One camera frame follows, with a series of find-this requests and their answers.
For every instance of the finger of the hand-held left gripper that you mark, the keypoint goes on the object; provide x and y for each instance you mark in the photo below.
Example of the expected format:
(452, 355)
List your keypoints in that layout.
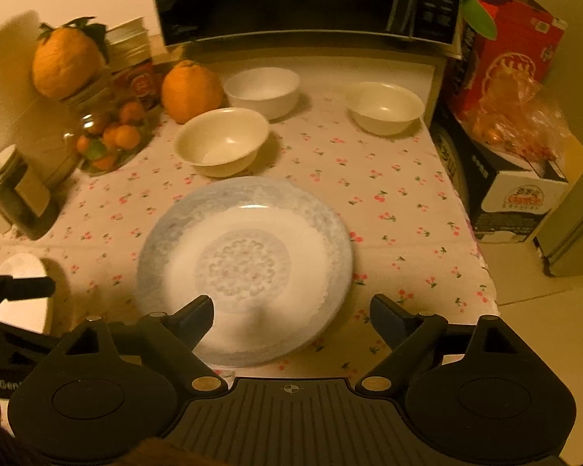
(26, 287)
(14, 332)

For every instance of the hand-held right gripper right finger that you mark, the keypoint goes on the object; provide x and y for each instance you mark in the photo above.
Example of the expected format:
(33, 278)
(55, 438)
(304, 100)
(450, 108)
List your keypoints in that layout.
(385, 323)

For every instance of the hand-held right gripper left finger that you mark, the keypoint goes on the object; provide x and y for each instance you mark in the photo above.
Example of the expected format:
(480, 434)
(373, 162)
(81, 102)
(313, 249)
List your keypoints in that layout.
(199, 318)

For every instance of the blue patterned plate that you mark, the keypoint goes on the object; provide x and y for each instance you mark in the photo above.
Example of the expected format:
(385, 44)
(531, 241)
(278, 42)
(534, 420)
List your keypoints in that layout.
(243, 233)

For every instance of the white ceramic bowl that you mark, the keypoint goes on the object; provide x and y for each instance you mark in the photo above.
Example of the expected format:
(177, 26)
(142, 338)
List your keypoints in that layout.
(384, 107)
(218, 141)
(262, 87)

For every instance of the dark jar with silver lid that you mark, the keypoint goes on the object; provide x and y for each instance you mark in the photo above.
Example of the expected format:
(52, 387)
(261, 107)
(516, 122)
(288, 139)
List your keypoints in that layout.
(9, 189)

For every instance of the floral tablecloth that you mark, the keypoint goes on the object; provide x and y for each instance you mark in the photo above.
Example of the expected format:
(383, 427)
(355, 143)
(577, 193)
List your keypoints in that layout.
(369, 179)

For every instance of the glass jar of small oranges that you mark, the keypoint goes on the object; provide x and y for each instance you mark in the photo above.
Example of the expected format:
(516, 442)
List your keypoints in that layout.
(107, 136)

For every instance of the black and white box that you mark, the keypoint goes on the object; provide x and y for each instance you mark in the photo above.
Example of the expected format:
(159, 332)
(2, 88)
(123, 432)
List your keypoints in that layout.
(495, 189)

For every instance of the white cutting board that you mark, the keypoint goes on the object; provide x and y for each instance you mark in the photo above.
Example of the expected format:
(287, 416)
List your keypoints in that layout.
(9, 82)

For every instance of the beige cabinet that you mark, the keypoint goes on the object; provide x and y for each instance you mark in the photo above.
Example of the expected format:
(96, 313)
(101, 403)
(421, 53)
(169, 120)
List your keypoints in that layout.
(578, 223)

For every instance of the large orange with leaves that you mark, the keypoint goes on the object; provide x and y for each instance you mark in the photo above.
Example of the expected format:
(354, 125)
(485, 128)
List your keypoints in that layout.
(63, 68)

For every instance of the glass jar with metal lid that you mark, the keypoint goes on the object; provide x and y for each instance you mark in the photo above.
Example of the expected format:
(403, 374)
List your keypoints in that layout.
(141, 85)

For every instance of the plastic bag of oranges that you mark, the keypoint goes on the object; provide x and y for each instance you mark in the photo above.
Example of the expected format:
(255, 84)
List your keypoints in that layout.
(510, 107)

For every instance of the red printed carton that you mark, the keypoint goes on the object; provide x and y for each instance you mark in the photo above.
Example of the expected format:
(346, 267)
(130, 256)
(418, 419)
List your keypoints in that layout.
(515, 43)

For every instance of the black microwave oven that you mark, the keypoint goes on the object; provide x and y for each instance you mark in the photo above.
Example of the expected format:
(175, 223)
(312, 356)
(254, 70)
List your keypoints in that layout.
(272, 0)

